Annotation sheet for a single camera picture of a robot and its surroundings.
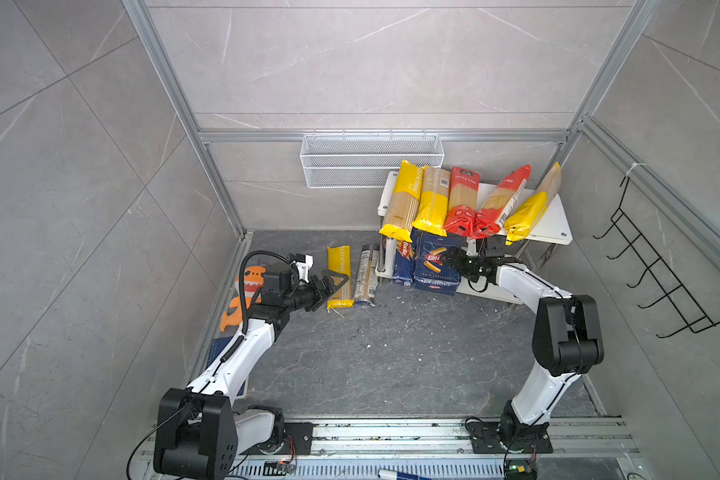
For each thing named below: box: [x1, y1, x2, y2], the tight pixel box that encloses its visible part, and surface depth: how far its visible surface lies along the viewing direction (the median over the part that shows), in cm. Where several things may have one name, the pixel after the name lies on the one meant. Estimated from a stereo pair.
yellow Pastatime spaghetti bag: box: [379, 160, 424, 243], surface depth 77 cm
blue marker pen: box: [378, 469, 433, 480], surface depth 69 cm
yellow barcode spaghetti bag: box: [412, 166, 451, 237], surface depth 78 cm
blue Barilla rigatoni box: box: [410, 226, 466, 296], surface depth 95 cm
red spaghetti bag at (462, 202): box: [444, 167, 481, 237], surface depth 78 cm
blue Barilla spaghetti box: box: [392, 240, 415, 286], surface depth 99 cm
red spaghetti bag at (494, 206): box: [472, 165, 532, 239], surface depth 76 cm
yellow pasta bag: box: [505, 162, 562, 246], surface depth 73 cm
